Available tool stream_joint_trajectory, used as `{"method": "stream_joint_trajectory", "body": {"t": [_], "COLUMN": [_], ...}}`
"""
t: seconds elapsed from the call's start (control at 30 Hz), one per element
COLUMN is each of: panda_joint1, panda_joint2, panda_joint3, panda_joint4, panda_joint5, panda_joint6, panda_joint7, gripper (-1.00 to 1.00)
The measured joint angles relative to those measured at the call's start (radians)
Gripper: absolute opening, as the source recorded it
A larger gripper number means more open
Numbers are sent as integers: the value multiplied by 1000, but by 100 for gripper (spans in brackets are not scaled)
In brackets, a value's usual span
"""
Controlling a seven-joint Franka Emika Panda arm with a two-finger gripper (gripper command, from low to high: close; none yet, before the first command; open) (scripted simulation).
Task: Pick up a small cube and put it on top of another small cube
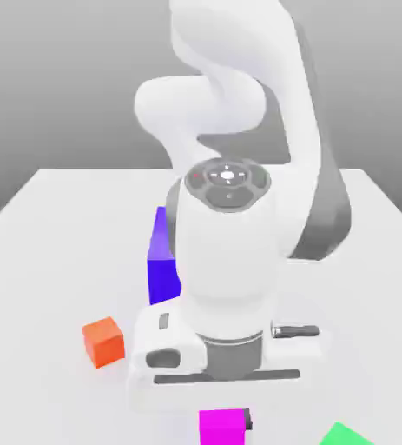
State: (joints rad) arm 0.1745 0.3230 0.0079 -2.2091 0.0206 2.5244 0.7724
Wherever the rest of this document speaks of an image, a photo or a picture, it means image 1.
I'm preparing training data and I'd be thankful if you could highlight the small magenta cube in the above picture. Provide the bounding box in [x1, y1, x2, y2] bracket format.
[198, 408, 247, 445]

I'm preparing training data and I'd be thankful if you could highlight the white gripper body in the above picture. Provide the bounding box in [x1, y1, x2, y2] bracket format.
[126, 347, 325, 416]

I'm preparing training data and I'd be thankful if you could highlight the small orange cube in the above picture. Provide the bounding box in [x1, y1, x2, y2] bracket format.
[82, 315, 126, 369]

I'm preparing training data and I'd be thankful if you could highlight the small green cube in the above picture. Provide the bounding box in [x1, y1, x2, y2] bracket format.
[320, 421, 376, 445]

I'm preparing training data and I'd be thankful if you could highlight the large blue box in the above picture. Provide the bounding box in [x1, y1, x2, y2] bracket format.
[147, 205, 183, 307]

